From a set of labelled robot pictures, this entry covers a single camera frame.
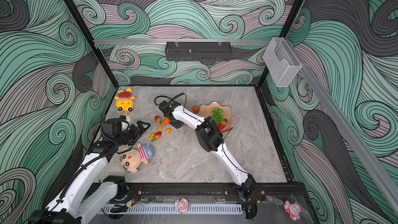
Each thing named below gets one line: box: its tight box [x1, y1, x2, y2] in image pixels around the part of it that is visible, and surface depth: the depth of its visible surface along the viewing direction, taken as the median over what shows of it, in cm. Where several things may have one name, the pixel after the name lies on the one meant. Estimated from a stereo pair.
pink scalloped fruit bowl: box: [196, 101, 236, 132], surface depth 103 cm
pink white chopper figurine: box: [174, 197, 190, 215], surface depth 69 cm
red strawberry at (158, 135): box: [153, 131, 163, 140], surface depth 94 cm
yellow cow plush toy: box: [114, 87, 136, 113], surface depth 104 cm
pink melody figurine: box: [283, 200, 303, 221], surface depth 67 cm
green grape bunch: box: [211, 106, 224, 125], surface depth 100 cm
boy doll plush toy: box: [120, 143, 155, 174], surface depth 79 cm
